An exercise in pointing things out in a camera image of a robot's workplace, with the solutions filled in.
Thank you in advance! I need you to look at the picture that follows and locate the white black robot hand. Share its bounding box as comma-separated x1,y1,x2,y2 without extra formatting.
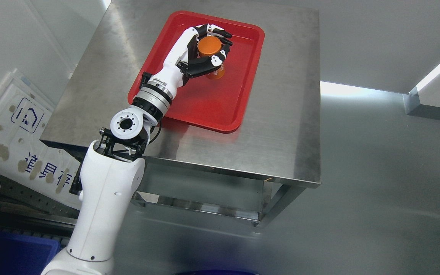
148,23,233,93

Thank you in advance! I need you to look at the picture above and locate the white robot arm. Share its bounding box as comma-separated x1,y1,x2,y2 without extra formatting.
42,68,184,275

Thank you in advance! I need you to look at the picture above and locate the steel shelf rack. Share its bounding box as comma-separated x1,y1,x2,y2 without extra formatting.
0,174,79,247

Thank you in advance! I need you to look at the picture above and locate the red plastic tray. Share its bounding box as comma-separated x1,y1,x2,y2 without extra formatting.
127,11,265,133

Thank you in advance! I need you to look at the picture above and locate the stainless steel table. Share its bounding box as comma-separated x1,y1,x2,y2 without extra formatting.
41,0,321,226

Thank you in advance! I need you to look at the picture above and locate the white sign with blue letters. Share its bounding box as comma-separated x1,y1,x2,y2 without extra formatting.
0,70,81,210

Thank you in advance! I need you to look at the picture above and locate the blue bin lower middle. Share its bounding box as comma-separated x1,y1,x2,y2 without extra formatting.
0,231,61,275

